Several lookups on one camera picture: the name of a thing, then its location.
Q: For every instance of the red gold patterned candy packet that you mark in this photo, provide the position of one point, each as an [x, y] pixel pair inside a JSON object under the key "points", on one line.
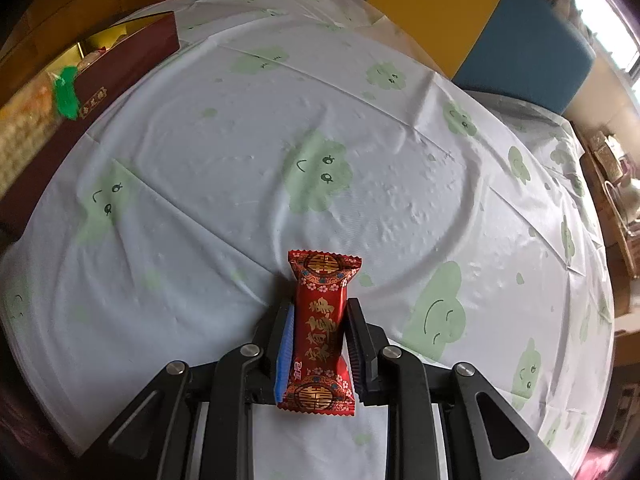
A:
{"points": [[320, 330]]}

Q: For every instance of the green candy packet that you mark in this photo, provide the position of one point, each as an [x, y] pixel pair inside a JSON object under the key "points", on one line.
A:
{"points": [[65, 95]]}

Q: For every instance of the patterned tissue box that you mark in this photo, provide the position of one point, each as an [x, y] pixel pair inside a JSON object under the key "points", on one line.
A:
{"points": [[607, 152]]}

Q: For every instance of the wooden side table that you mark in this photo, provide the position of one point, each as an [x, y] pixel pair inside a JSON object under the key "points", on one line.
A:
{"points": [[612, 232]]}

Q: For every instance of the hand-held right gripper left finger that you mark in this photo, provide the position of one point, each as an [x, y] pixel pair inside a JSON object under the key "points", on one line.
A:
{"points": [[285, 355]]}

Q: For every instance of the grey yellow blue chair back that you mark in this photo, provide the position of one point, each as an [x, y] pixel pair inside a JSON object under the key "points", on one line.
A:
{"points": [[525, 45]]}

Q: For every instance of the white teapot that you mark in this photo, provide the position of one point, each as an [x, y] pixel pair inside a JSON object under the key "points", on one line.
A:
{"points": [[632, 197]]}

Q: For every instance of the red tin box gold inside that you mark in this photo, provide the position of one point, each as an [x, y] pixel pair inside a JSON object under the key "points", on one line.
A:
{"points": [[125, 60]]}

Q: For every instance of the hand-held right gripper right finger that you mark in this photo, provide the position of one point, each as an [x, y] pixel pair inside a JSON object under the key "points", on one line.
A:
{"points": [[357, 355]]}

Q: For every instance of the window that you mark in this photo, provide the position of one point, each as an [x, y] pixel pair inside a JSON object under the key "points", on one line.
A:
{"points": [[610, 25]]}

